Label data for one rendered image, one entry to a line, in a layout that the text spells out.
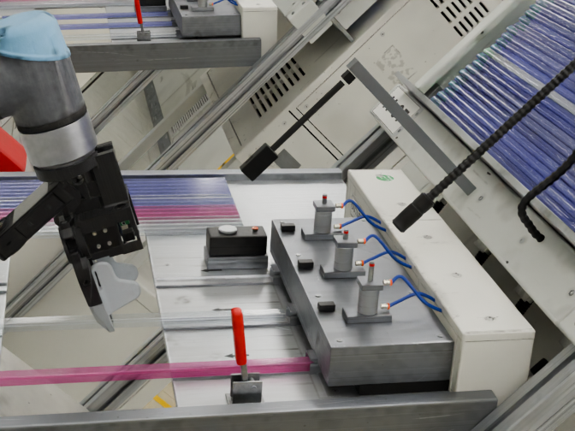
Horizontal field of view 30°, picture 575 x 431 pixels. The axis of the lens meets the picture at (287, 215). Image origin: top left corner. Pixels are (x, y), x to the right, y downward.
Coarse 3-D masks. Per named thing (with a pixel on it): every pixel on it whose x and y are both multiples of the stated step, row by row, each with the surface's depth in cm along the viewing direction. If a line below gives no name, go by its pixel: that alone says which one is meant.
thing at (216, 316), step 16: (0, 320) 120; (16, 320) 121; (32, 320) 121; (48, 320) 121; (64, 320) 121; (80, 320) 122; (112, 320) 122; (128, 320) 123; (144, 320) 123; (160, 320) 123; (176, 320) 124; (192, 320) 124; (208, 320) 125; (224, 320) 125; (256, 320) 126; (272, 320) 126
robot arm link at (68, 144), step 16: (64, 128) 110; (80, 128) 111; (32, 144) 110; (48, 144) 110; (64, 144) 110; (80, 144) 111; (96, 144) 113; (32, 160) 112; (48, 160) 111; (64, 160) 111; (80, 160) 112
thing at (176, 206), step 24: (0, 192) 156; (24, 192) 157; (144, 192) 160; (168, 192) 160; (192, 192) 161; (216, 192) 162; (0, 216) 148; (144, 216) 151; (168, 216) 152; (192, 216) 152; (216, 216) 153
